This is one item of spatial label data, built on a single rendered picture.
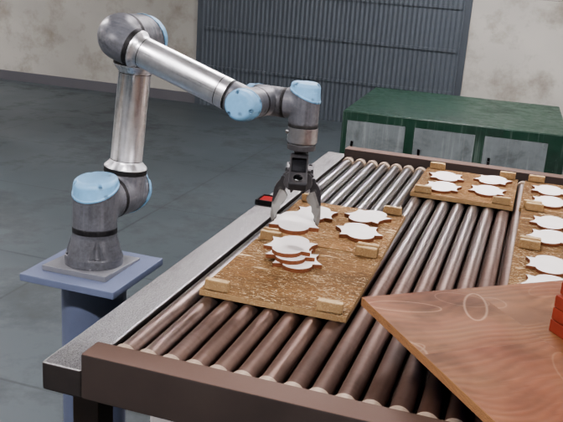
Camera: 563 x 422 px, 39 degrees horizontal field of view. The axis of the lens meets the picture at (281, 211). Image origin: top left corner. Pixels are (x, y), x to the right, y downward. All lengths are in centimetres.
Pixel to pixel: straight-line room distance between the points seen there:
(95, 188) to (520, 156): 433
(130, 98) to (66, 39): 845
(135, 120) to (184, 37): 764
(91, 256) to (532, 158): 436
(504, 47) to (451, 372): 762
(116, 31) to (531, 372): 122
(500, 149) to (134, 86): 417
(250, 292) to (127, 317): 29
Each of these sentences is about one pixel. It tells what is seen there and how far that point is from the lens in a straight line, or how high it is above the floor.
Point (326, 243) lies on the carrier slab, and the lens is 219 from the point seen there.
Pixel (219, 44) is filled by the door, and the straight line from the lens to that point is 952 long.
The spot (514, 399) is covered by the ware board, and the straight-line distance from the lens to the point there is 131.
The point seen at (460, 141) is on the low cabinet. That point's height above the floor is 52.
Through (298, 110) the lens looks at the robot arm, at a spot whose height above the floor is 133.
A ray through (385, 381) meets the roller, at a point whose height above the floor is 92.
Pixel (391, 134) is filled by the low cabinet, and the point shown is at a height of 51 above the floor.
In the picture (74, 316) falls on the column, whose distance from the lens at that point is 213.
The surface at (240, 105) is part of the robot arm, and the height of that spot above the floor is 135.
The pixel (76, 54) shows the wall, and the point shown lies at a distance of 1050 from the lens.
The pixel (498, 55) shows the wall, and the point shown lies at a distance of 886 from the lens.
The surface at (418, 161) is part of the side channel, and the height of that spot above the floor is 94.
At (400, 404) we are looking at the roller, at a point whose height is 92.
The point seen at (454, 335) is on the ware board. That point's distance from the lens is 149.
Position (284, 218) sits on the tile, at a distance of 202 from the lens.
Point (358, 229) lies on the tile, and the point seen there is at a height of 95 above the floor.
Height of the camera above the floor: 166
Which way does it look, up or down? 17 degrees down
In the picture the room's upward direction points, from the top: 4 degrees clockwise
